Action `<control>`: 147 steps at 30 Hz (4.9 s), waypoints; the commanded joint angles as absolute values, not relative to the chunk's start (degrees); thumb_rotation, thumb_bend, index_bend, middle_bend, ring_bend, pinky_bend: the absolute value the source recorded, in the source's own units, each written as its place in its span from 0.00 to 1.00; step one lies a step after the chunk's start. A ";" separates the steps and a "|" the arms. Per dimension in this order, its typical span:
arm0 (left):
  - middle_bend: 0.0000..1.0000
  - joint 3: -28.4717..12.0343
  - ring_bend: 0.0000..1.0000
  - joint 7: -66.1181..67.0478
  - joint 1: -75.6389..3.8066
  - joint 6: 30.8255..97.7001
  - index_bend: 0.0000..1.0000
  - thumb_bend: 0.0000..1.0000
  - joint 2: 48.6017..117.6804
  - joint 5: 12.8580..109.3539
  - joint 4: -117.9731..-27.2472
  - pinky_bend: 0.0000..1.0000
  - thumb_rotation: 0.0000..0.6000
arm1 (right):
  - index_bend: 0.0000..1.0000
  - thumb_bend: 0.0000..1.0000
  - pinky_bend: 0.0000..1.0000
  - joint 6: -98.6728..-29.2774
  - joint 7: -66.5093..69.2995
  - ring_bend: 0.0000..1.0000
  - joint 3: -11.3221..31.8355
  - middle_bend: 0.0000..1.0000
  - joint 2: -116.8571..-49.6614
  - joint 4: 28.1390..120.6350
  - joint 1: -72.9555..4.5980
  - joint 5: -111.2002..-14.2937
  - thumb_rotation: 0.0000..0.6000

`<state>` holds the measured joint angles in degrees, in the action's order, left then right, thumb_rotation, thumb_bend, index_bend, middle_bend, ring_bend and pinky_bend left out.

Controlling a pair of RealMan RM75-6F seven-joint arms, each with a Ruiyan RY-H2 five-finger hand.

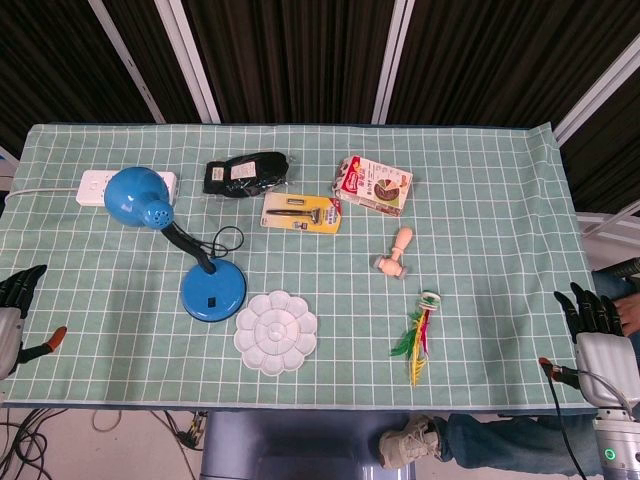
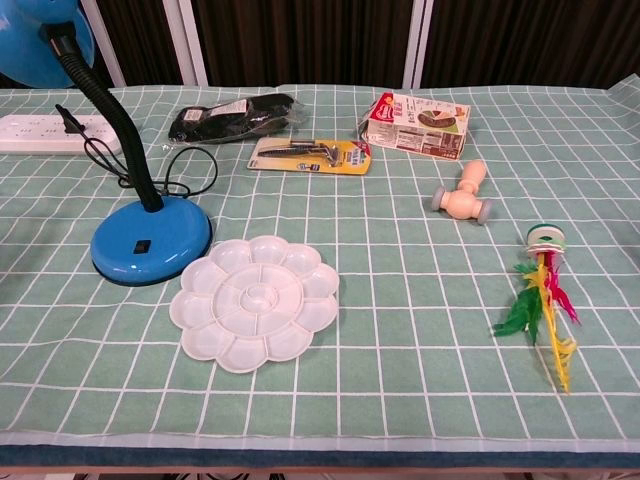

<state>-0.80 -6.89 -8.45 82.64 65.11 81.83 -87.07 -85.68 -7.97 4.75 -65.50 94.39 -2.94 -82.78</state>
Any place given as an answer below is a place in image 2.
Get white power strip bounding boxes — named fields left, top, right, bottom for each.
left=0, top=114, right=123, bottom=156

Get white flower paint palette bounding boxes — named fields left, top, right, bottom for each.
left=169, top=235, right=341, bottom=374

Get white frame post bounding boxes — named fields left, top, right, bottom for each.
left=161, top=0, right=209, bottom=87
left=402, top=0, right=435, bottom=90

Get blue desk lamp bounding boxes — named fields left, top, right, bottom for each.
left=0, top=0, right=214, bottom=288

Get green checked tablecloth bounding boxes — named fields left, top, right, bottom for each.
left=0, top=72, right=640, bottom=470

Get black power plug with cable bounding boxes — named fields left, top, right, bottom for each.
left=55, top=103, right=220, bottom=199

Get wooden toy mallet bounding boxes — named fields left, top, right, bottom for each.
left=432, top=159, right=495, bottom=226

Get printed food carton box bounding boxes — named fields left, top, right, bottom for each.
left=355, top=91, right=472, bottom=162

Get feather shuttlecock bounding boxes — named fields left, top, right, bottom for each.
left=493, top=223, right=582, bottom=396

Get black insoles in plastic bag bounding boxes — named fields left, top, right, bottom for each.
left=161, top=92, right=307, bottom=148

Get peeler on yellow card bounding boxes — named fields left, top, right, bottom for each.
left=247, top=137, right=374, bottom=176

